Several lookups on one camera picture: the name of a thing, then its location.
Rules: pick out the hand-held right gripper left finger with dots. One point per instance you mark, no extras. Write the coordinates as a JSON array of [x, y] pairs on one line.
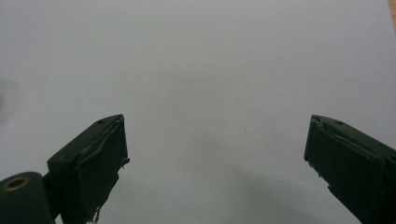
[[90, 165]]

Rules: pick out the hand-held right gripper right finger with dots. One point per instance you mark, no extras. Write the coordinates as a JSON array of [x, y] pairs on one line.
[[351, 161]]

